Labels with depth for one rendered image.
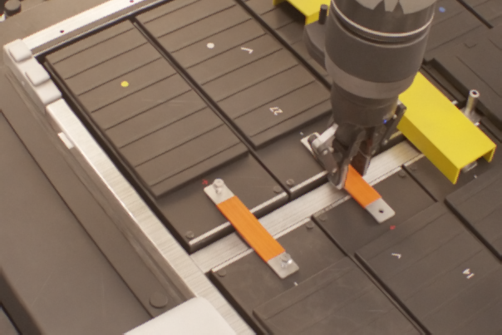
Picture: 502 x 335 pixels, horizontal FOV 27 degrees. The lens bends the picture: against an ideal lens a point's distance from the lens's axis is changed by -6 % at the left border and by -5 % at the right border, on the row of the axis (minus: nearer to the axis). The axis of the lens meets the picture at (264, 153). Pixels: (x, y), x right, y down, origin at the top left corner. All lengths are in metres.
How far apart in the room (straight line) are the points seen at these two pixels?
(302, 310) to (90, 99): 0.40
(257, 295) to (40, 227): 0.26
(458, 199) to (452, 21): 0.33
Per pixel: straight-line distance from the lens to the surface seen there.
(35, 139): 1.19
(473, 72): 1.47
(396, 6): 1.06
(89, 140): 1.35
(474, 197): 1.33
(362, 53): 1.10
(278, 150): 1.34
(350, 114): 1.19
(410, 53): 1.11
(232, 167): 1.31
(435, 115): 1.38
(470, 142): 1.36
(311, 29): 1.22
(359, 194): 1.30
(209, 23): 1.48
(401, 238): 1.26
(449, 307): 1.22
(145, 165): 1.30
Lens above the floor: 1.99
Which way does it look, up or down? 48 degrees down
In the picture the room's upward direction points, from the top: 7 degrees clockwise
